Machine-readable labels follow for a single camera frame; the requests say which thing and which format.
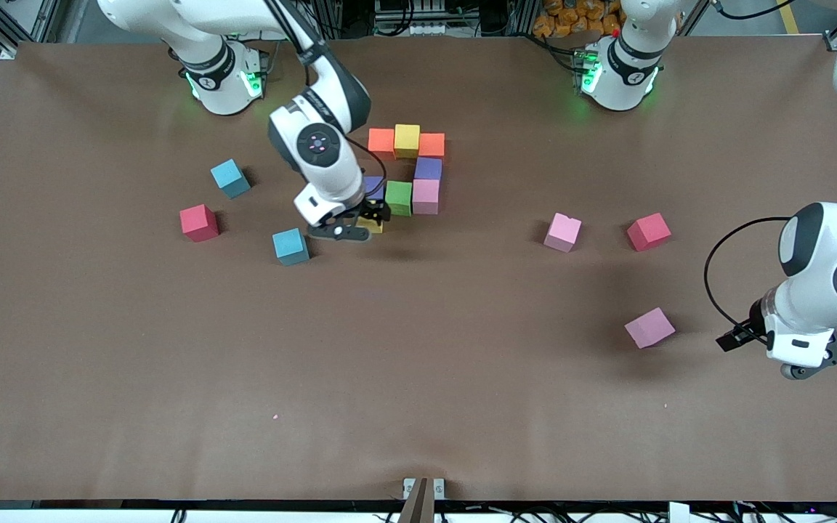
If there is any pink foam cube with notch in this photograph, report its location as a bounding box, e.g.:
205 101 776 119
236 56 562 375
543 213 583 253

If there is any orange bag pile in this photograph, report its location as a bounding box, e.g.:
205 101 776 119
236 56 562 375
533 0 626 38

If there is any brown table cover sheet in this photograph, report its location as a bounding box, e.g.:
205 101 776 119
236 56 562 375
0 36 837 503

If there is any white power strip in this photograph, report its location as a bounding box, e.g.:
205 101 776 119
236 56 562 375
235 0 287 27

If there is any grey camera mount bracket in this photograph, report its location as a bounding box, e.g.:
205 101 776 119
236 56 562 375
398 477 447 523

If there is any blue foam cube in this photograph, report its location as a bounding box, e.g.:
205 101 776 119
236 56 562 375
210 159 252 199
272 228 311 267

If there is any green foam cube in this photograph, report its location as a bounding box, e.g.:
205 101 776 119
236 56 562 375
384 180 413 217

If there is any red foam cube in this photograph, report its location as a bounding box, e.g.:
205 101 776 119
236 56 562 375
179 204 220 243
626 212 672 251

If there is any grey electronics box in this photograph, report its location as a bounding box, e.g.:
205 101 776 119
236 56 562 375
375 0 448 37

